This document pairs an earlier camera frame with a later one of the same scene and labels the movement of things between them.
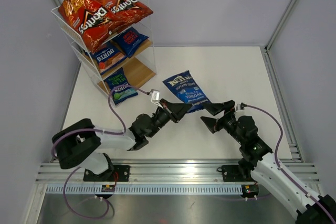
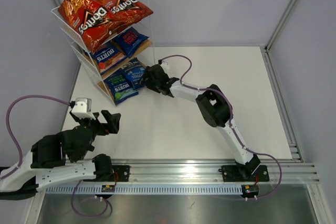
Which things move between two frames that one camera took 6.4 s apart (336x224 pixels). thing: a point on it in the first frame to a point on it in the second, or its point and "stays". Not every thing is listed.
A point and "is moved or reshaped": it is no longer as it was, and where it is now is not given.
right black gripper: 215,108 to 148,84
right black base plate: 232,173 stays
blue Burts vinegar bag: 122,94 stays
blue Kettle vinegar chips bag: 187,90 is moved or reshaped
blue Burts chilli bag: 108,56 stays
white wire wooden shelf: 109,30 stays
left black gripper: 175,111 to 112,127
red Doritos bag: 124,8 stays
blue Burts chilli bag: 129,40 stays
